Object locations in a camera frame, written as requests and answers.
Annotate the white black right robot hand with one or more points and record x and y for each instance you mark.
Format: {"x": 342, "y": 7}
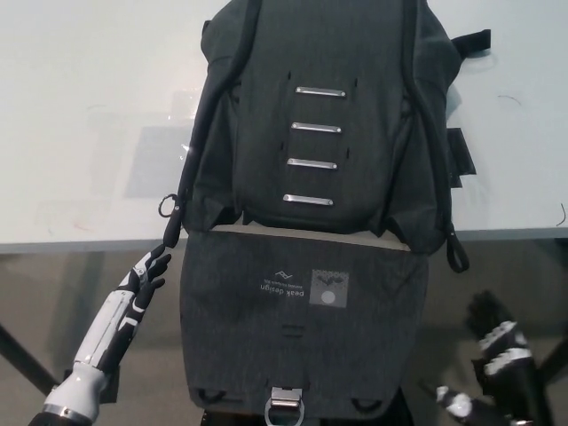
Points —
{"x": 506, "y": 355}

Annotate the grey translucent tape patch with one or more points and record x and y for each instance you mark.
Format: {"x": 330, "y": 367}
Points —
{"x": 155, "y": 164}

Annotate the black tape patch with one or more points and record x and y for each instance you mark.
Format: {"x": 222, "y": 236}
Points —
{"x": 461, "y": 155}

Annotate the dark grey fabric backpack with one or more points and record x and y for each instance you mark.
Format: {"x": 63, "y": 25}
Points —
{"x": 310, "y": 288}

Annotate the black diagonal table leg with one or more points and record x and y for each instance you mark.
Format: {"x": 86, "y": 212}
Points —
{"x": 26, "y": 355}
{"x": 554, "y": 355}

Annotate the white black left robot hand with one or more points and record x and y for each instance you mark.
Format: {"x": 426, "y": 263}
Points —
{"x": 115, "y": 310}

